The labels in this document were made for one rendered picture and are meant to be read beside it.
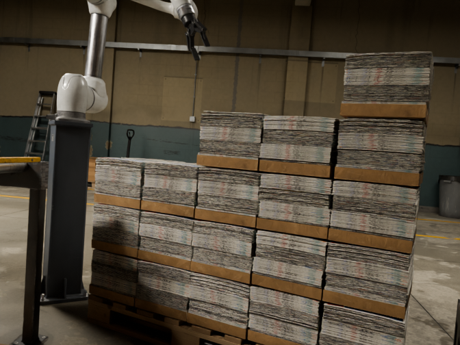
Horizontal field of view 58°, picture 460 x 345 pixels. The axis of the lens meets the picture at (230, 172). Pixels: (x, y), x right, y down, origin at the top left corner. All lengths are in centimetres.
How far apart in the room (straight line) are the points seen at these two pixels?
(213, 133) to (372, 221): 73
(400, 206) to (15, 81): 951
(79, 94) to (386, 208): 172
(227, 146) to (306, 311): 72
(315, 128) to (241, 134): 30
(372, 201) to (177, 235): 84
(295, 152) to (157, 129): 740
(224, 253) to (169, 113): 723
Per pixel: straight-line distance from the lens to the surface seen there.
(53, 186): 246
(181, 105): 883
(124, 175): 203
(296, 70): 860
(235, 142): 172
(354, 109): 158
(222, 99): 868
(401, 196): 155
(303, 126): 162
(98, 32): 274
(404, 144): 155
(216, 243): 178
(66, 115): 248
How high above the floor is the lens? 91
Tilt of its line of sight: 3 degrees down
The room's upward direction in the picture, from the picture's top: 4 degrees clockwise
